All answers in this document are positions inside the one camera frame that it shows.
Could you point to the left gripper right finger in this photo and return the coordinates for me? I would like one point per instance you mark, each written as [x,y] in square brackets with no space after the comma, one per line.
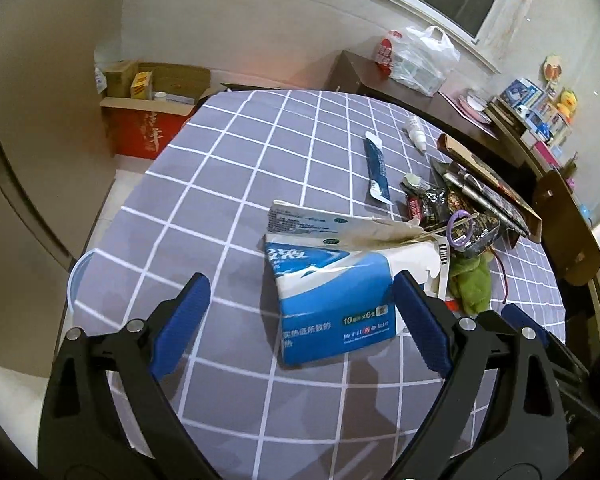
[523,434]

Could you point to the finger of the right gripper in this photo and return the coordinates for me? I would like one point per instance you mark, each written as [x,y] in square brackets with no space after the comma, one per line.
[520,320]

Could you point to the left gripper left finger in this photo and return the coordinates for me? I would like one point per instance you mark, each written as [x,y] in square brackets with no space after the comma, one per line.
[81,435]

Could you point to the green plush toy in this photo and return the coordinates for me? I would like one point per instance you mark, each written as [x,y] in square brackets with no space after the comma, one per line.
[470,282]

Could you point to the blue tissue pack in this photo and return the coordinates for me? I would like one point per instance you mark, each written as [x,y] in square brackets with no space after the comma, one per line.
[334,277]

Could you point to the wooden chair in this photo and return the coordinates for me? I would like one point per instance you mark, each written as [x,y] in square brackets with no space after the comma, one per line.
[566,235]

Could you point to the blue plastic bucket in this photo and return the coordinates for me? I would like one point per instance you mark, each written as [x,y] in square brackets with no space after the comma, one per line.
[75,278]

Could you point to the brown flat box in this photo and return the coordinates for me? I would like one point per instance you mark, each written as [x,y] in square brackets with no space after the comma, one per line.
[483,185]

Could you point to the blue white tube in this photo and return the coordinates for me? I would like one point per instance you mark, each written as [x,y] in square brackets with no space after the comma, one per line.
[379,186]

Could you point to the small white bottle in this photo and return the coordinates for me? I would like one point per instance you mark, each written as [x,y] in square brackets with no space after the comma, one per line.
[416,132]

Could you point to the yellow duck toy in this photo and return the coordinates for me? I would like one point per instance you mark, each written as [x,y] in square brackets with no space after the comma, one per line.
[567,104]

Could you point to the grey checked tablecloth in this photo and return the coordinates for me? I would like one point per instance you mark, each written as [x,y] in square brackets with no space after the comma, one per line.
[250,316]

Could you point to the dark wooden cabinet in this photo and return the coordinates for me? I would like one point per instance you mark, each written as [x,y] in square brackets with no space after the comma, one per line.
[351,73]

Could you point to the stacked white bowls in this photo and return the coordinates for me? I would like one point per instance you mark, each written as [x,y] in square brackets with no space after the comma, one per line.
[474,106]

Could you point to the beige refrigerator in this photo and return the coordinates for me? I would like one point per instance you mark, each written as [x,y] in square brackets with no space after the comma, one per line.
[56,168]

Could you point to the white plastic bag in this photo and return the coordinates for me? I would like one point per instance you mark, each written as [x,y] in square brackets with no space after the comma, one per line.
[420,59]

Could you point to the red cardboard box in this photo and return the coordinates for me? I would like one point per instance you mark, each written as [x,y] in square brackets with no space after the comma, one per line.
[143,128]

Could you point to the yellow small box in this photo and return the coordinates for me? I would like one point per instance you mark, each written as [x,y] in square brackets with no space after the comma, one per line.
[141,87]

